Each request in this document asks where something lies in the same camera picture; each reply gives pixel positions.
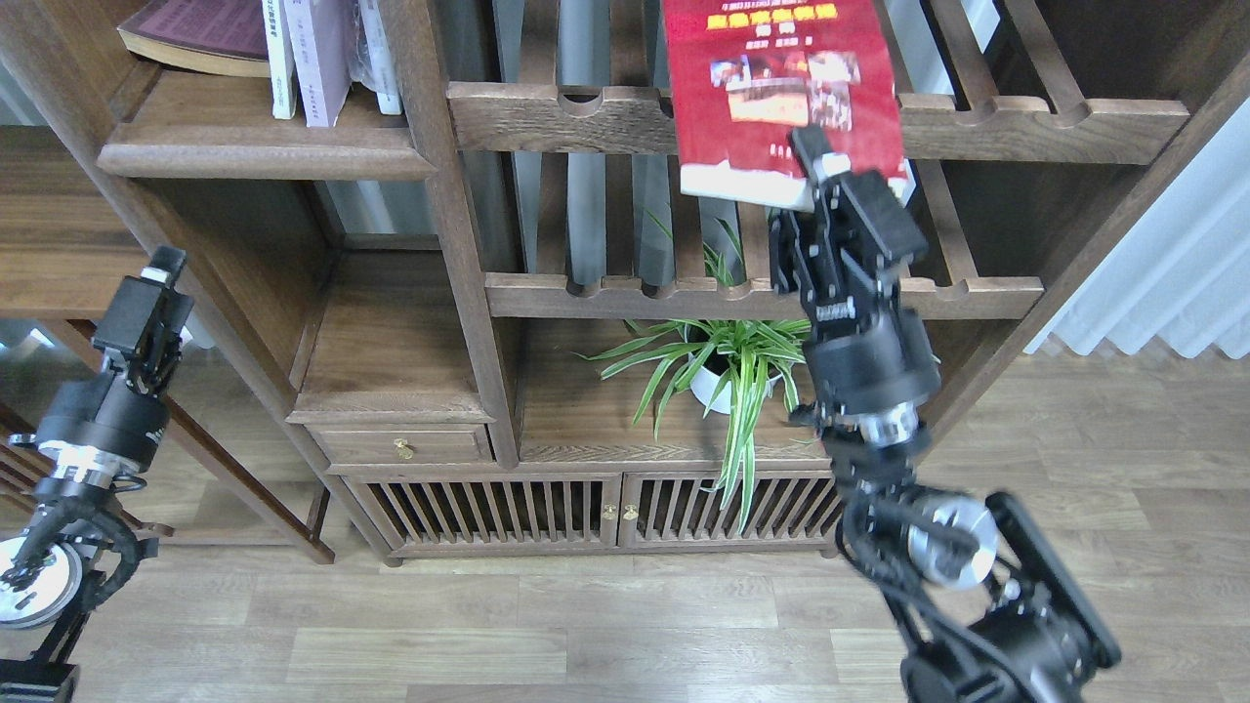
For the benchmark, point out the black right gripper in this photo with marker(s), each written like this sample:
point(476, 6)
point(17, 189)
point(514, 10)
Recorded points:
point(869, 357)

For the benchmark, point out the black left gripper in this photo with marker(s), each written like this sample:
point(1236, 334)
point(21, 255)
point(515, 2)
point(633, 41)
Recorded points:
point(107, 429)

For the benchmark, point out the red paperback book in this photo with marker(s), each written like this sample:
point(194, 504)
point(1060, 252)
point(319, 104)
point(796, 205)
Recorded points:
point(744, 74)

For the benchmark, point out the yellow-green paperback book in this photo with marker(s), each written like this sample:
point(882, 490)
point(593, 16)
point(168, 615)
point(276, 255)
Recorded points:
point(280, 59)

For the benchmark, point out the white and purple book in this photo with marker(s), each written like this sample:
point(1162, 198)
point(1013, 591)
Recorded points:
point(321, 32)

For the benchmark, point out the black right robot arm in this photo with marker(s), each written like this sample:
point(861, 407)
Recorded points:
point(983, 603)

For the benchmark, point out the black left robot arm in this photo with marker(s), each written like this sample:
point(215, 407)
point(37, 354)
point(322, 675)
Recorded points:
point(75, 552)

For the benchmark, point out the green spider plant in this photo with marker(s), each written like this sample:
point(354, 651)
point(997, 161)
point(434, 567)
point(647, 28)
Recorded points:
point(875, 462)

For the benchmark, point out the dark wooden bookshelf unit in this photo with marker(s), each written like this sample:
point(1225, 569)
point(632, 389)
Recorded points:
point(430, 276)

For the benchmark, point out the maroon book with cream pages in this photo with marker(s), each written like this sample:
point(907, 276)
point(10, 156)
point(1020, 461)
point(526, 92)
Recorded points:
point(226, 38)

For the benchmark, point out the brass drawer knob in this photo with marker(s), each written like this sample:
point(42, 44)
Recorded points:
point(403, 449)

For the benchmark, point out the white book in plastic wrap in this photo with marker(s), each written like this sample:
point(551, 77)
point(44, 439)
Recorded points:
point(375, 64)

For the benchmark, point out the white pleated curtain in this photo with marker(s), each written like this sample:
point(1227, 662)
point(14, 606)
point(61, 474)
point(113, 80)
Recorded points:
point(1181, 274)

